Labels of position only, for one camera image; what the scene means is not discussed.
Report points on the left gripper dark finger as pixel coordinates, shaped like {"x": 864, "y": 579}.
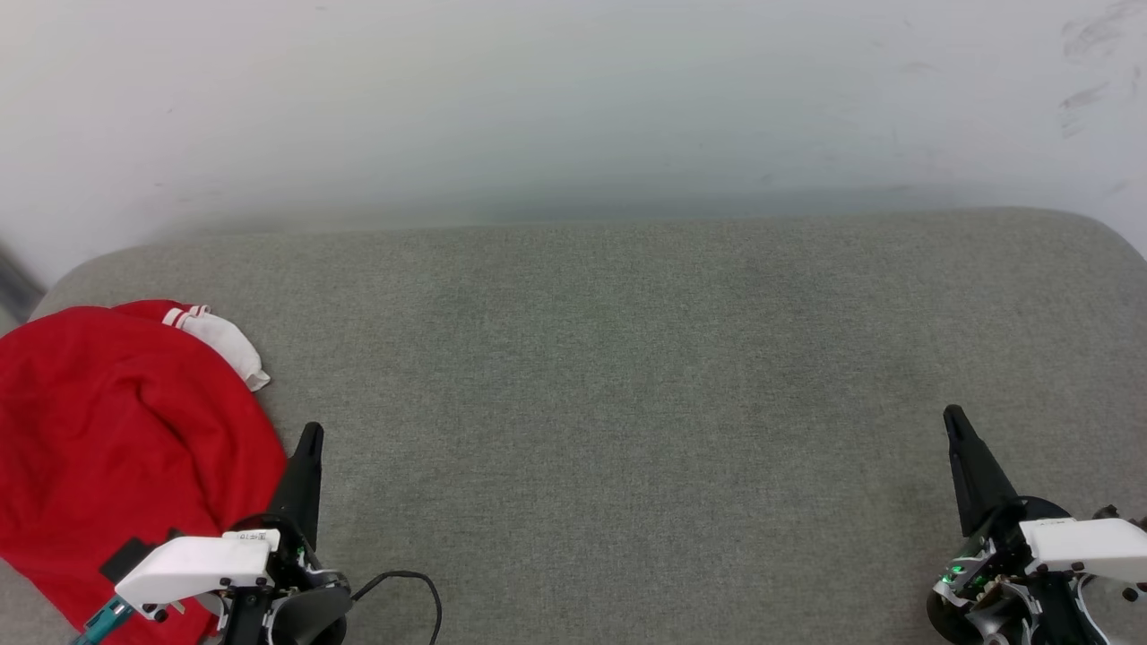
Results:
{"x": 303, "y": 488}

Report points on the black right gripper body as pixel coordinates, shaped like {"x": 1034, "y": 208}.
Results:
{"x": 986, "y": 555}

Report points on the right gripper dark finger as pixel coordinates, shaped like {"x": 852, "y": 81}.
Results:
{"x": 977, "y": 479}

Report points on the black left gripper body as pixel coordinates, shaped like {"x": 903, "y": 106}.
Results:
{"x": 291, "y": 564}

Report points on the red white basketball jersey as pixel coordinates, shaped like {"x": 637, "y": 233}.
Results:
{"x": 107, "y": 430}

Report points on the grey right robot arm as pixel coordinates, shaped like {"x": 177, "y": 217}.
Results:
{"x": 995, "y": 620}

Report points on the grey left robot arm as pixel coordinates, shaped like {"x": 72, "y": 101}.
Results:
{"x": 309, "y": 618}

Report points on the grey fabric sofa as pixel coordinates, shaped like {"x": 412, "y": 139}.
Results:
{"x": 609, "y": 403}

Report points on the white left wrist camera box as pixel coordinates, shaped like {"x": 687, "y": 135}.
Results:
{"x": 193, "y": 564}

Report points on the grey metal rail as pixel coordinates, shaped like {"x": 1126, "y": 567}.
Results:
{"x": 13, "y": 287}

